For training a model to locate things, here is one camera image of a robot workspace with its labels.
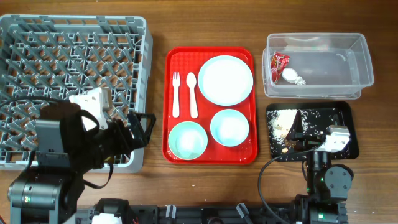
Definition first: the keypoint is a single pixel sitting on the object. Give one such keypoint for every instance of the grey dishwasher rack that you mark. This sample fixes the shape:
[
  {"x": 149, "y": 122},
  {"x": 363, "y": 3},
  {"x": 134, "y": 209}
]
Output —
[{"x": 59, "y": 56}]

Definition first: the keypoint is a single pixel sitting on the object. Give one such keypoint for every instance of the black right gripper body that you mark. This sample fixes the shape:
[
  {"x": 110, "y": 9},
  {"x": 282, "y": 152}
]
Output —
[{"x": 307, "y": 144}]

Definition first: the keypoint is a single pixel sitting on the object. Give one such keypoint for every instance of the white plastic spoon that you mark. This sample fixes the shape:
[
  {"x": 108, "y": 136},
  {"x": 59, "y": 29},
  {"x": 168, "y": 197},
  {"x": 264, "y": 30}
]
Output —
[{"x": 191, "y": 82}]

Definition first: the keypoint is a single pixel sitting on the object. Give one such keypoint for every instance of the white plastic fork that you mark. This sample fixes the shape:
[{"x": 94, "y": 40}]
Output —
[{"x": 176, "y": 85}]

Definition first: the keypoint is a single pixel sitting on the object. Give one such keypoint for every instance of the small light blue bowl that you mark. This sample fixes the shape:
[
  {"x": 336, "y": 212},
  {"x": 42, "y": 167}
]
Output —
[{"x": 229, "y": 127}]

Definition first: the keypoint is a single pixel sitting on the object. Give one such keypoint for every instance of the food scraps with rice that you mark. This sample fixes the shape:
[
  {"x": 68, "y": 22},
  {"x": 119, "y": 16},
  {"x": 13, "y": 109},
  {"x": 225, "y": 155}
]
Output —
[{"x": 294, "y": 131}]

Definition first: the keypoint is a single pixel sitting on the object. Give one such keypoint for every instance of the red snack wrapper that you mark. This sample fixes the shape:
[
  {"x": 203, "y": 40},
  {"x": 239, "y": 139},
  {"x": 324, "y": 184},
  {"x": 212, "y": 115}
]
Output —
[{"x": 278, "y": 63}]

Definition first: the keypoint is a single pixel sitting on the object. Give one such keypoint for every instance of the clear plastic bin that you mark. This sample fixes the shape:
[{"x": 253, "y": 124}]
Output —
[{"x": 333, "y": 65}]

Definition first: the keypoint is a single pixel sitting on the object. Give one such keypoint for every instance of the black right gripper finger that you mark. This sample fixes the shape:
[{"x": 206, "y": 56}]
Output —
[
  {"x": 296, "y": 131},
  {"x": 336, "y": 120}
]

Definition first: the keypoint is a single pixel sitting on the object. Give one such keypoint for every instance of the large light blue plate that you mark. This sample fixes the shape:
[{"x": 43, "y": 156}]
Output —
[{"x": 225, "y": 80}]

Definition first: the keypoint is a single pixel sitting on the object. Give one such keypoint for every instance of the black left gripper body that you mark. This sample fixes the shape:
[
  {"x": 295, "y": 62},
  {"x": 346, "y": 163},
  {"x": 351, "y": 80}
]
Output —
[{"x": 113, "y": 142}]

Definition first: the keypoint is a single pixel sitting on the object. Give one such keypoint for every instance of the red plastic tray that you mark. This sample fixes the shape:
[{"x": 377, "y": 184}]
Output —
[{"x": 190, "y": 59}]

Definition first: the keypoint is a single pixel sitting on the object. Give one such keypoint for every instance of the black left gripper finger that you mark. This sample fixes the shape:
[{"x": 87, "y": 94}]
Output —
[
  {"x": 146, "y": 132},
  {"x": 136, "y": 128}
]

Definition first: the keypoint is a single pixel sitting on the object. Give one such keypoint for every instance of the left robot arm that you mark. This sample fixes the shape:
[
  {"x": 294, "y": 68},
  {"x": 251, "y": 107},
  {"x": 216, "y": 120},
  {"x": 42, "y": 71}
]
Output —
[{"x": 70, "y": 143}]

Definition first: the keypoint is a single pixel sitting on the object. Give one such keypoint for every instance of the white tissue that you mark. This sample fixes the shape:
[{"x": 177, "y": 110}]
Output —
[{"x": 291, "y": 76}]

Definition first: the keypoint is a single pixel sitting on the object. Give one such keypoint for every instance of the mint green bowl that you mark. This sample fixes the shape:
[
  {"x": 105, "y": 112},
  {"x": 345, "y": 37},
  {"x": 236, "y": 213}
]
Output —
[{"x": 187, "y": 140}]

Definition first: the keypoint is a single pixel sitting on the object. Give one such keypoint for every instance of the black tray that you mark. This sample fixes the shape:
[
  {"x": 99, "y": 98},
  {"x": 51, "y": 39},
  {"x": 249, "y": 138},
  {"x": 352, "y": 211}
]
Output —
[{"x": 316, "y": 118}]

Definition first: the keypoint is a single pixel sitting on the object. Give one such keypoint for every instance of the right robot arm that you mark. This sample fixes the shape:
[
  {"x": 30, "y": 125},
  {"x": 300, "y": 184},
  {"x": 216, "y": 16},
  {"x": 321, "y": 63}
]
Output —
[{"x": 327, "y": 184}]

